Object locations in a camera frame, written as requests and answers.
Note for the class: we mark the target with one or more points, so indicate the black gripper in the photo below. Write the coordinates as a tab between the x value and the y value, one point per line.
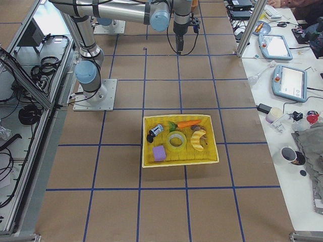
179	29

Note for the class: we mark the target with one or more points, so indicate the yellow tape roll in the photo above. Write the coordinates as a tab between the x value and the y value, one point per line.
176	141

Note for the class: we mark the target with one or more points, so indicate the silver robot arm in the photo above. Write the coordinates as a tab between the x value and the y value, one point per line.
156	14

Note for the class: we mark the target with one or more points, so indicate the blue plate with brass part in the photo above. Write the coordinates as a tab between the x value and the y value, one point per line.
261	27

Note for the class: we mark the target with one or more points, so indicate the orange toy carrot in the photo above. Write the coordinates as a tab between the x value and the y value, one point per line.
184	124

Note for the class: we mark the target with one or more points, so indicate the upper teach pendant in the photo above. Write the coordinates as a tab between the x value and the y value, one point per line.
274	47

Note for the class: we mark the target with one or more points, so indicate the teach pendant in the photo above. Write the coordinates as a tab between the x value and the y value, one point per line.
290	83
274	47

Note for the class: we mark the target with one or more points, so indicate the toy croissant bread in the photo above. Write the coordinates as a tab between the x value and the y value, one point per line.
195	139

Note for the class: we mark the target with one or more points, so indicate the black power adapter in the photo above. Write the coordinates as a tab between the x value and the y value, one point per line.
263	108

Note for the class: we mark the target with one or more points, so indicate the purple block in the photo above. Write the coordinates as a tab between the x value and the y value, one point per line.
159	153

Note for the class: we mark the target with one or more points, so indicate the lower teach pendant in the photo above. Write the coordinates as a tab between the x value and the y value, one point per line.
290	83

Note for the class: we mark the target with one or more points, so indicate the white paper cup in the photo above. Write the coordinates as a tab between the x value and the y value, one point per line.
273	115

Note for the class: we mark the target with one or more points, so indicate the white mug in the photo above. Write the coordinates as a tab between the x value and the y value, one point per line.
287	154

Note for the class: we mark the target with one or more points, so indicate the grey cloth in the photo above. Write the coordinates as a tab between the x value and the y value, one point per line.
309	143

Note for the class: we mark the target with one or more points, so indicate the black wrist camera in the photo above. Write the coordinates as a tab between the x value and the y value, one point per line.
194	23

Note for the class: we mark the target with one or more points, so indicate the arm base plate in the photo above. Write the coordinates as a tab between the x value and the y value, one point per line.
112	27
104	98

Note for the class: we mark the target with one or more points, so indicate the aluminium frame post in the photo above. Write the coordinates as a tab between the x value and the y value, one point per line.
258	9

